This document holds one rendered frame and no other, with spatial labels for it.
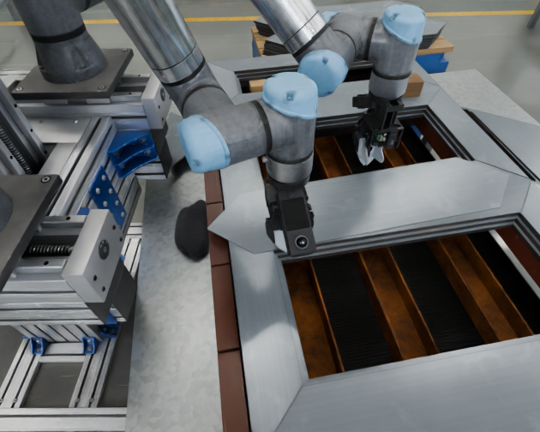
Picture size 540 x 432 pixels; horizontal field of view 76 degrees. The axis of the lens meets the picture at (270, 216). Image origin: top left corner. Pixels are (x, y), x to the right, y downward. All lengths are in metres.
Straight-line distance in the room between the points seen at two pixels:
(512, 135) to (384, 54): 0.66
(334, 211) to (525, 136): 0.71
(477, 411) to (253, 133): 0.53
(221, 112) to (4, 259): 0.37
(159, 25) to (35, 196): 0.35
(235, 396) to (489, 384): 0.40
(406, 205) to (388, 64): 0.31
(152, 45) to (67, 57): 0.47
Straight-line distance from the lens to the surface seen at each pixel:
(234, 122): 0.46
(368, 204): 0.83
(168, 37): 0.51
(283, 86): 0.48
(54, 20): 0.95
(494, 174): 1.02
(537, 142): 1.31
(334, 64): 0.60
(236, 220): 0.78
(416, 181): 0.92
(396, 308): 0.89
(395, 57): 0.73
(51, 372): 1.50
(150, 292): 0.92
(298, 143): 0.50
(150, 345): 0.86
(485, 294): 0.99
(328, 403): 0.61
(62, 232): 0.70
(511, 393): 0.71
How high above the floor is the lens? 1.44
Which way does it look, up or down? 49 degrees down
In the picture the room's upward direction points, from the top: 2 degrees counter-clockwise
